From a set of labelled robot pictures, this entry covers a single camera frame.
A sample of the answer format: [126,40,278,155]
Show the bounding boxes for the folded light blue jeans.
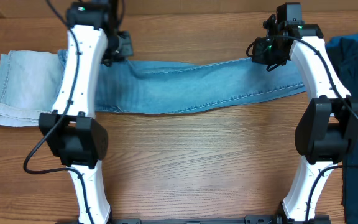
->
[0,50,67,128]

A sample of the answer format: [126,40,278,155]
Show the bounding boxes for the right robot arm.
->
[245,2,358,223]

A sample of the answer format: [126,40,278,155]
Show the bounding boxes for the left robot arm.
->
[39,0,133,223]

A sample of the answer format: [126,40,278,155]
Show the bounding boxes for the medium blue denim jeans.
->
[57,49,307,115]

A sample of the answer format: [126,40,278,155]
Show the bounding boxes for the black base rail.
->
[54,214,331,224]

